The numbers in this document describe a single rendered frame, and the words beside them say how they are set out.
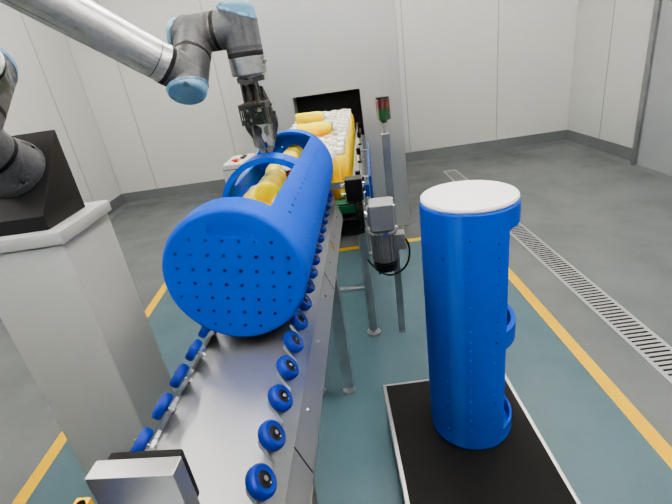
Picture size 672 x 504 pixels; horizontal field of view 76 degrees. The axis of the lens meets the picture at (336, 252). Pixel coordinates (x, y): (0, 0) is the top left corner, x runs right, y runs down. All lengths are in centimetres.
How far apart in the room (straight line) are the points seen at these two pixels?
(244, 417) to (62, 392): 114
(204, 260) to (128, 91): 544
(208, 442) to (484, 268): 84
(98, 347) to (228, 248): 92
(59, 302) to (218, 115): 457
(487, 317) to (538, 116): 525
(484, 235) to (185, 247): 76
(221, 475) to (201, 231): 41
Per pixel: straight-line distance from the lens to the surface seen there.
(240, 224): 80
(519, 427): 181
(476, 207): 121
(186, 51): 116
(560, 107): 656
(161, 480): 54
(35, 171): 159
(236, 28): 117
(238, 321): 91
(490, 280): 129
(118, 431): 189
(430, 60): 590
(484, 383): 150
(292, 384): 81
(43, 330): 170
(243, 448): 74
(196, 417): 82
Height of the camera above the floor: 145
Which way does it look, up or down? 24 degrees down
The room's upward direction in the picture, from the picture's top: 9 degrees counter-clockwise
